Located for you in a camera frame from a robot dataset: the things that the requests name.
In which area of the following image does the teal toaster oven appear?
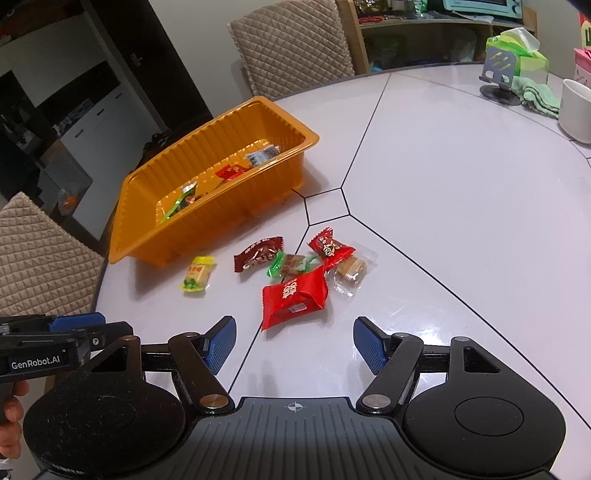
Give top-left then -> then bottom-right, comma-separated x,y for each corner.
442,0 -> 525,21

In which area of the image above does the yellow candy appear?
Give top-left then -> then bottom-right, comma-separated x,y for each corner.
179,255 -> 218,294

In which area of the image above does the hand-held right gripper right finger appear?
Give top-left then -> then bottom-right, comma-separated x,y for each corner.
353,316 -> 509,414

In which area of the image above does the green snack packet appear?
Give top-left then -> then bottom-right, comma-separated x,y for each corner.
158,182 -> 198,225

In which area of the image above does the person's left hand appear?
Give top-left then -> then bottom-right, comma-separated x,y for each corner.
0,379 -> 31,460

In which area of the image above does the white cabinet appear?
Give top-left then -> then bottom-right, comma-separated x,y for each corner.
37,69 -> 139,222

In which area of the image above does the green cloth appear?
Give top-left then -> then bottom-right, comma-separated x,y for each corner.
510,75 -> 563,120

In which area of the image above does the grey phone stand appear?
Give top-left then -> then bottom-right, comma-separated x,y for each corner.
478,46 -> 520,104

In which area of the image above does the quilted beige chair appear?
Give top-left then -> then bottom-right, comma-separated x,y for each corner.
0,191 -> 107,319
227,0 -> 356,101

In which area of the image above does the clear-wrapped brown biscuit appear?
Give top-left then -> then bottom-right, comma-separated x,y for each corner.
331,249 -> 379,298

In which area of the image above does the red square snack packet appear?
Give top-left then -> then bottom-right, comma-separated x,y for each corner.
260,265 -> 329,332

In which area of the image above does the wooden shelf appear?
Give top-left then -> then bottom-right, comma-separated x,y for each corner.
336,0 -> 539,77

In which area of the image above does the white cup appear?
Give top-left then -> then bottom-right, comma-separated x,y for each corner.
558,78 -> 591,145

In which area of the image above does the green candy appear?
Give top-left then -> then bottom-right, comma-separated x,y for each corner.
265,251 -> 321,280

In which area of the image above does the red candy with cartoon face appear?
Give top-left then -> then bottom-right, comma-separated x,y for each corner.
307,227 -> 356,273

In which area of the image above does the orange plastic tray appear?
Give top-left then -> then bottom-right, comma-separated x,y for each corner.
108,96 -> 320,267

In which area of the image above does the pink tumbler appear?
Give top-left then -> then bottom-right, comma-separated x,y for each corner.
573,46 -> 591,86

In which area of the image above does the green tissue box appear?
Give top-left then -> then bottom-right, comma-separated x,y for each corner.
485,27 -> 551,86

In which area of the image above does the dark red candy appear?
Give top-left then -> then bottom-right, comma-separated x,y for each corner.
233,236 -> 284,274

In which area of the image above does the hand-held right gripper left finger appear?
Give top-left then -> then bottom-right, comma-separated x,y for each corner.
81,316 -> 237,414

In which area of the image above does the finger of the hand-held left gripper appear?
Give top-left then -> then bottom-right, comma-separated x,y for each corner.
76,322 -> 136,352
46,312 -> 107,332

